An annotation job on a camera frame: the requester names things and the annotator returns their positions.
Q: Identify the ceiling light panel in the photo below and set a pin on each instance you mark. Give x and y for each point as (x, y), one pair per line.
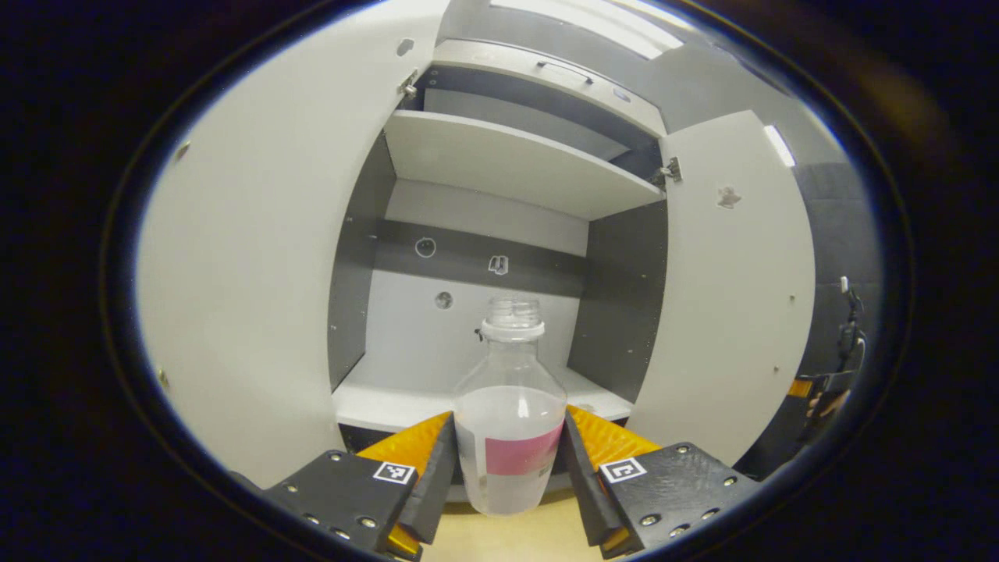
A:
(601, 23)
(780, 146)

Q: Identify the white cabinet shelf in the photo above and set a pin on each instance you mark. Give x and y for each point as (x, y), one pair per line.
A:
(499, 160)

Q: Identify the white and grey cabinet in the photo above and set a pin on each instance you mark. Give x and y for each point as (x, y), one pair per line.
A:
(437, 343)

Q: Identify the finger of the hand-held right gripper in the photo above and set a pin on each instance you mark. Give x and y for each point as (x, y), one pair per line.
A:
(800, 388)

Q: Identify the white cabinet door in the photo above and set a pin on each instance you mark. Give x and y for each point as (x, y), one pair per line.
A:
(257, 273)
(726, 312)

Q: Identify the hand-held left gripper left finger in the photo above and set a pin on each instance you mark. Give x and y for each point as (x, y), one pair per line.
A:
(437, 484)

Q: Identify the clear plastic bottle pink label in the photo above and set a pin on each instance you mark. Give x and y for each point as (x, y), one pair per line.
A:
(511, 421)

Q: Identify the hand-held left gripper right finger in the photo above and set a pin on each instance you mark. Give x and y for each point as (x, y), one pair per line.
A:
(581, 492)

